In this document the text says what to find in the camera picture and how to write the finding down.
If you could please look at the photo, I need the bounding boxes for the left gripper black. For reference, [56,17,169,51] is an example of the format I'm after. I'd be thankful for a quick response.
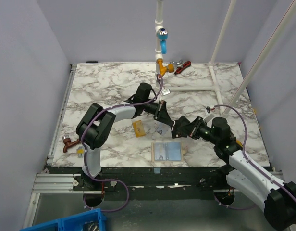
[142,100,173,126]

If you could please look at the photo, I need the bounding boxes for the black card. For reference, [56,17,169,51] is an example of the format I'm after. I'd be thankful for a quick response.
[171,115,190,139]

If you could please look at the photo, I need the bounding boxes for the silver VIP card top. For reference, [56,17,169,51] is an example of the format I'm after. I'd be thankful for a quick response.
[153,143,167,161]

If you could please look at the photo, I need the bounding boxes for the silver vip card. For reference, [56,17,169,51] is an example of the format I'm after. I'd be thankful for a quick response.
[153,143,167,161]
[155,122,170,136]

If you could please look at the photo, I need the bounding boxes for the beige leather card holder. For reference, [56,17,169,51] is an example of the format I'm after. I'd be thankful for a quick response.
[151,142,183,162]

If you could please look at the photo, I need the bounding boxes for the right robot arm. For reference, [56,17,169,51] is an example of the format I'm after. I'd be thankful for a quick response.
[172,116,296,231]

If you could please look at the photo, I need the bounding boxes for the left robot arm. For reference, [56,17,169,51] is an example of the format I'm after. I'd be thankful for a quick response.
[76,83,175,190]

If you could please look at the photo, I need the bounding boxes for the gold card middle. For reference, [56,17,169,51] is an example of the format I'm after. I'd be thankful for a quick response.
[132,120,146,137]

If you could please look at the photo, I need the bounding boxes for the orange pipe valve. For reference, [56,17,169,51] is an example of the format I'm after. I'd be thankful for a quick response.
[156,58,174,77]

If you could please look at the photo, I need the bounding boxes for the blue tape piece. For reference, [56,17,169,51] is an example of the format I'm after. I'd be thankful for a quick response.
[153,167,161,174]

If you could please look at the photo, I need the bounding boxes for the red black pliers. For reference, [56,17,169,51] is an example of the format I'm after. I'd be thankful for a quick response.
[170,60,192,75]

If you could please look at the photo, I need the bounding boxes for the blue pipe valve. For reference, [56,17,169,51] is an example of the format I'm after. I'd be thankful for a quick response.
[156,26,169,54]

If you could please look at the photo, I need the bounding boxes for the brown faucet tap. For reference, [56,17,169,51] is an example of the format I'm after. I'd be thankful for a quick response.
[62,135,80,153]

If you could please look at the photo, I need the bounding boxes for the blue plastic bin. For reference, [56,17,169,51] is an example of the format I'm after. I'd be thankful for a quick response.
[22,208,106,231]

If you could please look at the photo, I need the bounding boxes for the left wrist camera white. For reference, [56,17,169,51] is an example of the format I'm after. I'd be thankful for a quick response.
[161,89,171,96]

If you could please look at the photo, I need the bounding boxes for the yellow handled pliers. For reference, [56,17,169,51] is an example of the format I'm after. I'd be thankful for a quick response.
[236,140,243,147]

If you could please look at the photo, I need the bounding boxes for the white PVC pipe frame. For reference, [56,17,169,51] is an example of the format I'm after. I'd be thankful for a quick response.
[155,0,296,106]

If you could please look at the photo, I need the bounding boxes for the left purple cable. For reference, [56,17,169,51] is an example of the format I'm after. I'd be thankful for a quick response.
[80,73,164,213]

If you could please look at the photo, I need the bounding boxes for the purple cable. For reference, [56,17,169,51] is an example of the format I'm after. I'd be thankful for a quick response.
[80,73,164,213]
[210,104,296,210]

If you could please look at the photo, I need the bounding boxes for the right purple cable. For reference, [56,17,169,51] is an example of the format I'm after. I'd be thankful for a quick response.
[210,104,296,210]

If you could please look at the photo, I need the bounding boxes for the aluminium rail frame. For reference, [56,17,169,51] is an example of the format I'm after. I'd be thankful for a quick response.
[30,64,293,231]

